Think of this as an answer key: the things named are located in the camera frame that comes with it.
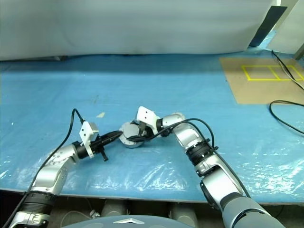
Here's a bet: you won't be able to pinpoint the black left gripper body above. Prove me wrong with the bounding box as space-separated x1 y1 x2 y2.
89 137 109 162

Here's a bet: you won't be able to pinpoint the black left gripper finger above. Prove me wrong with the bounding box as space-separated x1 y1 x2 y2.
100 131 123 141
101 134 122 146

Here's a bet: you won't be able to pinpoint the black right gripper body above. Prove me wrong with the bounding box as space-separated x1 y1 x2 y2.
139 120 154 141

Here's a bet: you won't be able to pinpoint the silver motor housing copper windings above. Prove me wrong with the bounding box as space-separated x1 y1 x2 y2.
120 133 145 150

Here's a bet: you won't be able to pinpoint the dark toothed gear disc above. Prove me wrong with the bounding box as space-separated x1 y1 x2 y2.
119 121 143 143

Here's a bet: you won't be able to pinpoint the blue plastic table cover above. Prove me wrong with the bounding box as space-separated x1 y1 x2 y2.
0 29 304 205

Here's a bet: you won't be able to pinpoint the grey cylinder under table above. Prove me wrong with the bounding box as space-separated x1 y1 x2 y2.
170 203 198 223
101 199 129 218

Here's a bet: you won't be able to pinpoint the white backdrop sheet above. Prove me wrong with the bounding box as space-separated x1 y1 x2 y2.
0 0 276 61

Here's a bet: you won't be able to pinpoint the yellow tape grid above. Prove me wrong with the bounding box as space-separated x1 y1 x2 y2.
241 65 304 81

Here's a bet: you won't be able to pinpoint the brown cardboard sheet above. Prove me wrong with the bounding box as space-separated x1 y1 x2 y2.
218 57 304 105

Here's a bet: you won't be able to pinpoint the dark blue panel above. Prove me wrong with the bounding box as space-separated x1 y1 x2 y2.
250 6 288 48

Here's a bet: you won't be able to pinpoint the white board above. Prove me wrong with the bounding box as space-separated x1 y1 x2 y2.
268 0 304 56

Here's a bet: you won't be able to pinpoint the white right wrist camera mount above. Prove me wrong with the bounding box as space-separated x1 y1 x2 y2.
135 106 159 133

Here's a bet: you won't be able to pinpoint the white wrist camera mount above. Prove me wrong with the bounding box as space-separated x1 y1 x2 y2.
79 121 100 159
135 106 159 133

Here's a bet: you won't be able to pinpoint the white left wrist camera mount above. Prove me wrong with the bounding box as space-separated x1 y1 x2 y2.
79 121 100 159

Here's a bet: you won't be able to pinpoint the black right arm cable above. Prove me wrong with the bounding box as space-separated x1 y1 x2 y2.
152 118 252 199

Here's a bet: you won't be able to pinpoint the white cable under table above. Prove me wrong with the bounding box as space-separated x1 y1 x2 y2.
62 201 100 226

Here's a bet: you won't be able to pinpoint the thin black cable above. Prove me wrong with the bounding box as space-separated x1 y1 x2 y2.
272 50 304 90

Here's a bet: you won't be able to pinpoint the thin white cable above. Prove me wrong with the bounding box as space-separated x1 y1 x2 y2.
279 61 304 81

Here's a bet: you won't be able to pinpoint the grey metal post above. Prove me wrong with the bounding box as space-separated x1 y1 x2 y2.
294 44 304 60

